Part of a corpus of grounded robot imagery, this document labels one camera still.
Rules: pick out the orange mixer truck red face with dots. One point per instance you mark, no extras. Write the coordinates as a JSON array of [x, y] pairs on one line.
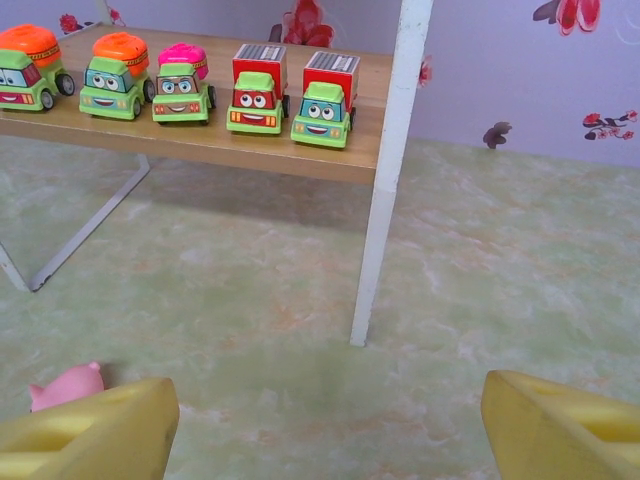
[[20, 75]]

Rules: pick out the orange mixer truck teal face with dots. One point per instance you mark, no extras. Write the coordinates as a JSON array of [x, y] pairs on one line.
[[110, 85]]

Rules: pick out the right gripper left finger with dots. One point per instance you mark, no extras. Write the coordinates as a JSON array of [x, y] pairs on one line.
[[90, 440]]

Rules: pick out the pink mixer truck toy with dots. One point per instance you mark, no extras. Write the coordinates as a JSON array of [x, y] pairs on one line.
[[180, 95]]

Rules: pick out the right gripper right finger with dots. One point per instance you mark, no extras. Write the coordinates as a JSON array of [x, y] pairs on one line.
[[565, 435]]

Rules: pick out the red box truck teal face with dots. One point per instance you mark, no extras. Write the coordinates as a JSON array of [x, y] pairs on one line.
[[320, 110]]

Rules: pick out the two-tier wooden shelf white frame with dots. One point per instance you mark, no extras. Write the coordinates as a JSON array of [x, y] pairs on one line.
[[225, 145]]

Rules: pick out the pink plastic pig toy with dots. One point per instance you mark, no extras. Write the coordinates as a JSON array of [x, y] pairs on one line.
[[70, 385]]

